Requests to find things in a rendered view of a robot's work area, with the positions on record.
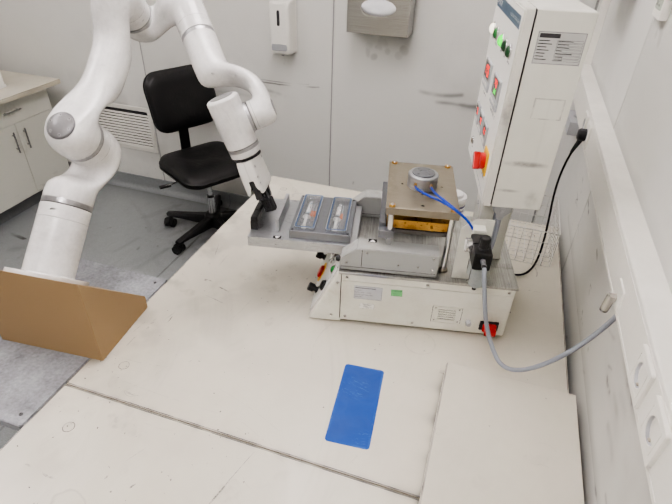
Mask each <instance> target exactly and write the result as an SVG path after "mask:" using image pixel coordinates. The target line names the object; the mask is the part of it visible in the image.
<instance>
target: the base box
mask: <svg viewBox="0 0 672 504"><path fill-rule="evenodd" d="M515 293H516V291H509V290H499V289H489V288H487V310H488V322H489V328H490V333H491V337H495V335H500V336H502V335H503V332H504V329H505V326H506V323H507V319H508V316H509V313H510V309H511V306H512V303H513V300H514V296H515ZM309 317H311V318H321V319H330V320H340V319H348V320H357V321H367V322H376V323H386V324H395V325H405V326H414V327H424V328H433V329H443V330H452V331H462V332H471V333H481V334H484V336H486V331H485V326H484V319H483V302H482V288H476V290H472V287H469V286H458V285H448V284H438V283H428V282H417V281H407V280H397V279H387V278H377V277H366V276H356V275H346V274H339V269H338V271H337V272H336V274H335V275H334V277H333V278H332V280H331V281H330V283H329V284H328V286H327V287H326V289H325V290H324V292H323V293H322V295H321V296H320V298H319V299H318V301H317V302H316V304H315V306H314V307H313V309H312V310H311V312H310V314H309Z"/></svg>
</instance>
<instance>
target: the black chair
mask: <svg viewBox="0 0 672 504"><path fill-rule="evenodd" d="M143 91H144V95H145V98H146V101H147V104H148V107H149V111H150V114H151V117H152V120H153V123H154V126H155V127H156V129H158V130H159V131H160V132H162V133H173V132H176V131H179V137H180V144H181V150H177V151H174V152H170V153H167V154H164V155H163V156H162V157H161V158H160V161H159V167H160V169H161V170H162V171H163V172H165V173H166V174H167V175H168V176H170V177H171V178H172V179H174V180H175V181H176V182H174V183H171V184H166V185H161V186H159V188H160V189H164V188H169V187H171V185H173V184H176V183H179V184H180V185H182V186H183V187H185V188H187V189H190V190H202V189H206V188H207V191H208V194H207V196H206V198H207V205H208V211H206V212H188V211H168V212H167V213H166V214H167V216H169V217H166V218H165V219H164V225H166V226H171V227H175V226H176V224H177V219H175V218H174V217H176V218H180V219H185V220H189V221H193V222H198V223H197V224H196V225H195V226H194V227H193V228H191V229H190V230H189V231H187V232H186V233H185V234H184V235H182V236H181V237H180V238H178V239H177V240H176V241H175V243H176V244H174V246H173V247H172V252H173V253H174V254H176V255H179V254H180V253H181V252H182V251H184V250H185V249H186V246H185V244H184V243H185V242H186V241H188V240H190V239H192V238H194V237H195V236H197V235H199V234H201V233H203V232H205V231H207V230H209V229H211V228H216V229H217V230H218V229H219V228H220V227H221V226H222V225H223V224H224V223H225V222H226V221H227V220H228V219H229V218H230V217H231V216H232V215H233V214H234V213H235V212H236V211H222V212H220V206H221V205H222V200H221V195H214V194H213V192H212V186H215V185H218V184H221V183H224V182H228V181H231V180H234V179H237V178H240V175H239V171H238V168H237V163H235V161H234V160H232V159H231V156H230V154H229V152H228V150H227V148H226V146H225V144H224V142H221V141H211V142H207V143H203V144H200V145H196V146H192V147H191V145H190V138H189V131H188V128H191V127H195V126H199V125H203V124H206V123H209V122H212V121H213V118H212V116H211V114H210V111H209V109H208V107H207V103H208V102H209V101H210V100H211V99H213V98H215V97H216V93H215V89H214V88H207V87H204V86H203V85H201V83H200V82H199V81H198V79H197V77H196V74H195V72H194V69H193V67H192V64H189V65H184V66H179V67H174V68H168V69H163V70H158V71H153V72H150V73H148V74H147V75H146V76H145V78H144V80H143Z"/></svg>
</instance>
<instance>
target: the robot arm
mask: <svg viewBox="0 0 672 504"><path fill-rule="evenodd" d="M91 15H92V24H93V44H92V49H91V52H90V55H89V58H88V61H87V64H86V67H85V70H84V73H83V75H82V77H81V79H80V81H79V82H78V84H77V85H76V86H75V87H74V88H73V89H72V90H71V91H70V92H69V93H68V94H67V95H66V96H65V97H64V98H63V99H62V100H61V101H60V102H59V103H58V104H57V105H56V106H55V107H54V108H53V110H52V111H51V112H50V114H49V115H48V117H47V120H46V122H45V127H44V134H45V138H46V140H47V142H48V144H49V145H50V146H51V148H52V149H53V150H55V151H56V152H57V153H59V154H60V155H62V156H64V157H66V158H67V159H69V160H71V161H72V162H71V165H70V167H69V169H68V170H67V171H66V172H65V173H63V174H62V175H60V176H57V177H53V178H51V179H50V180H48V181H47V182H46V184H45V186H44V189H43V192H42V196H41V199H40V203H39V206H38V210H37V213H36V217H35V221H34V224H33V228H32V231H31V235H30V239H29V242H28V246H27V249H26V253H25V257H24V260H23V264H22V267H21V269H15V268H9V267H4V269H3V271H7V272H12V273H17V274H22V275H28V276H33V277H39V278H44V279H50V280H55V281H61V282H66V283H72V284H78V285H84V286H89V282H85V281H80V280H75V277H76V273H77V269H78V265H79V261H80V257H81V253H82V250H83V246H84V242H85V238H86V234H87V230H88V227H89V223H90V219H91V215H92V211H93V208H94V204H95V200H96V197H97V195H98V193H99V191H100V190H101V189H102V188H103V187H104V186H105V185H106V184H107V182H108V181H109V180H110V179H111V178H112V177H113V176H114V175H115V174H116V172H117V170H118V169H119V166H120V163H121V156H122V153H121V147H120V144H119V142H118V141H117V139H116V138H115V137H114V136H113V135H112V134H111V133H110V132H109V131H107V130H106V129H105V128H104V127H102V126H101V125H100V124H99V117H100V115H101V113H102V111H103V110H104V108H105V107H106V106H107V105H109V104H111V103H113V102H114V101H115V100H116V99H117V98H118V97H119V95H120V94H121V92H122V90H123V88H124V85H125V82H126V80H127V77H128V73H129V70H130V67H131V61H132V50H131V40H130V38H131V39H133V40H135V41H138V42H145V43H147V42H153V41H155V40H157V39H159V38H160V37H161V36H162V35H163V34H164V33H165V32H167V31H168V30H169V29H170V28H172V27H174V26H176V27H177V29H178V32H179V34H180V37H181V39H182V42H183V44H184V47H185V49H186V52H187V54H188V57H189V59H190V62H191V64H192V67H193V69H194V72H195V74H196V77H197V79H198V81H199V82H200V83H201V85H203V86H204V87H207V88H218V87H238V88H242V89H244V90H246V91H248V92H249V93H250V94H251V96H252V98H251V99H250V100H248V101H246V102H242V101H241V99H240V97H239V95H238V93H237V92H227V93H224V94H221V95H219V96H217V97H215V98H213V99H211V100H210V101H209V102H208V103H207V107H208V109H209V111H210V114H211V116H212V118H213V120H214V122H215V124H216V126H217V129H218V131H219V133H220V135H221V137H222V139H223V141H224V144H225V146H226V148H227V150H228V152H229V154H230V156H231V159H232V160H234V161H235V163H237V168H238V171H239V175H240V177H241V180H242V182H243V185H244V187H245V190H246V192H247V194H248V196H250V197H251V196H252V195H253V193H254V194H255V197H256V200H257V201H258V200H260V201H261V202H262V204H263V207H264V209H265V211H266V212H270V211H274V210H276V208H277V205H276V203H275V201H274V198H273V196H272V192H271V190H270V187H269V183H270V181H271V175H270V172H269V170H268V168H267V166H266V163H265V161H264V159H263V157H262V156H261V154H260V153H261V150H260V148H261V146H260V142H259V141H258V139H257V137H256V134H255V131H256V130H259V129H261V128H264V127H266V126H268V125H271V124H272V123H274V122H275V120H276V118H277V113H276V110H275V107H274V104H273V101H272V100H271V97H270V95H269V93H268V91H267V89H266V87H265V85H264V84H263V82H262V81H261V80H260V79H259V78H258V77H257V76H256V75H255V74H254V73H252V72H251V71H249V70H247V69H245V68H243V67H240V66H237V65H234V64H230V63H228V62H227V61H226V59H225V56H224V54H223V51H222V49H221V46H220V43H219V41H218V38H217V36H216V33H215V31H214V28H213V26H212V23H211V21H210V18H209V16H208V13H207V11H206V9H205V6H204V4H203V2H202V0H157V1H156V3H155V4H154V5H153V6H149V5H148V4H147V3H146V1H145V0H91ZM270 195H271V196H270Z"/></svg>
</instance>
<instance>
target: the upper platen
mask: <svg viewBox="0 0 672 504"><path fill-rule="evenodd" d="M448 223H449V220H446V219H434V218H423V217H412V216H400V215H394V224H393V227H394V228H395V229H394V233H404V234H415V235H426V236H437V237H446V234H447V228H448Z"/></svg>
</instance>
